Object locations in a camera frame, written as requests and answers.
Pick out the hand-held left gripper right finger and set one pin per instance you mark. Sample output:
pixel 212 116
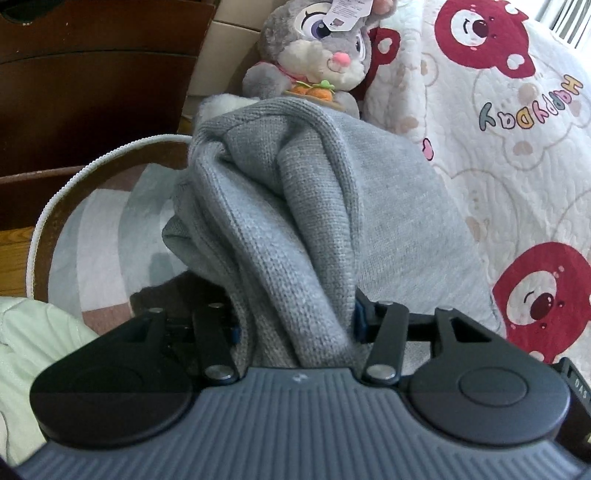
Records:
pixel 361 321

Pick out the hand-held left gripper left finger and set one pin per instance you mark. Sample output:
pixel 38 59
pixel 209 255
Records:
pixel 216 337

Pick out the grey sweater with black cat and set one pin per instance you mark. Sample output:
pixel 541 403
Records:
pixel 300 230

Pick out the striped bed sheet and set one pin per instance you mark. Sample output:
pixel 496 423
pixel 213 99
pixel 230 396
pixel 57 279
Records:
pixel 101 221

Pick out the light green cloth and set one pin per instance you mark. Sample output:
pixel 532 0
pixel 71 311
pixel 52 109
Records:
pixel 37 350

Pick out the white quilt with red bears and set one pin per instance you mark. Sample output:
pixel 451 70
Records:
pixel 508 161

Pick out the grey plush bunny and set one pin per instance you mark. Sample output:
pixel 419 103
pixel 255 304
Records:
pixel 314 50

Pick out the brown wooden cabinet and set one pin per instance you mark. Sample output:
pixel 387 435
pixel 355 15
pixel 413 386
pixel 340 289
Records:
pixel 92 92

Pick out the beige headboard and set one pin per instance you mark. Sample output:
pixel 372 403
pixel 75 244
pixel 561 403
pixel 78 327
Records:
pixel 221 55

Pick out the white paper hang tag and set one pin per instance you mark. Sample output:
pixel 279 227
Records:
pixel 348 13

